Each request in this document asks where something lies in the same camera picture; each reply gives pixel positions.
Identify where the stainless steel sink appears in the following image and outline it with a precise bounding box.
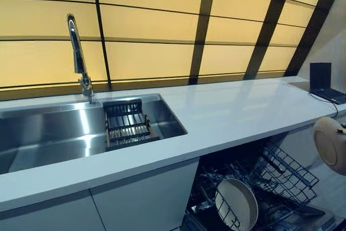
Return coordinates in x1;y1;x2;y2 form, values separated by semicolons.
0;93;189;175

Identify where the dishwasher plate rack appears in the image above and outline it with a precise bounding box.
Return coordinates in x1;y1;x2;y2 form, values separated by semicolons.
188;157;295;231

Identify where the black laptop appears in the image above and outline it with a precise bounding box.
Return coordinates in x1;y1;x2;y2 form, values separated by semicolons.
309;62;346;105

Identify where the dishwasher wire grid basket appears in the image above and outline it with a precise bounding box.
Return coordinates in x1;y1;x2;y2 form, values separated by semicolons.
250;142;320;207

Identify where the black laptop cable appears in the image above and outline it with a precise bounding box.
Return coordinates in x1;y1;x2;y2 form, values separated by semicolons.
309;92;340;120

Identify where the chrome kitchen faucet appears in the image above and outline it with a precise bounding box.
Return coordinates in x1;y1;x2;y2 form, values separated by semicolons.
66;13;97;105

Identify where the beige round plate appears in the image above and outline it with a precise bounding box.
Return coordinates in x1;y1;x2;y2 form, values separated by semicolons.
215;178;259;231
310;116;346;177

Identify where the dishwasher wire rack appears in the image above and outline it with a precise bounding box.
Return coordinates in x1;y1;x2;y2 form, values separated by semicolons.
183;129;346;231

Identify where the black dish rack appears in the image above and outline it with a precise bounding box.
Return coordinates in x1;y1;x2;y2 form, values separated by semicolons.
102;98;161;153

